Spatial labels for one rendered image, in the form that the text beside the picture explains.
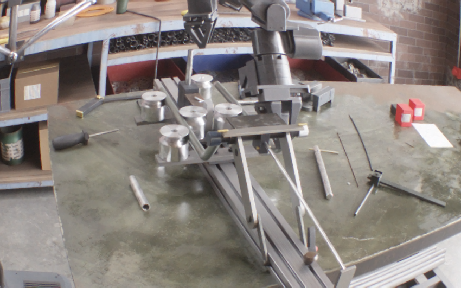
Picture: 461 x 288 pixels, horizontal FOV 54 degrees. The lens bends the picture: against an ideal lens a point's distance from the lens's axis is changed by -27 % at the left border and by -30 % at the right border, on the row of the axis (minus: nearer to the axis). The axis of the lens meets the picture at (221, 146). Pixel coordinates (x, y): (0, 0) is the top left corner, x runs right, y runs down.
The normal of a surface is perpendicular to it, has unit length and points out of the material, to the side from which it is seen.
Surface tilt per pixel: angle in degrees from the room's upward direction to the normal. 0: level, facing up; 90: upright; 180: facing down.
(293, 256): 0
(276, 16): 89
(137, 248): 0
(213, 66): 90
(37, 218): 0
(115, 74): 90
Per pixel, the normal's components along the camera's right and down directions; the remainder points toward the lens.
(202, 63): 0.33, 0.44
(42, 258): 0.06, -0.89
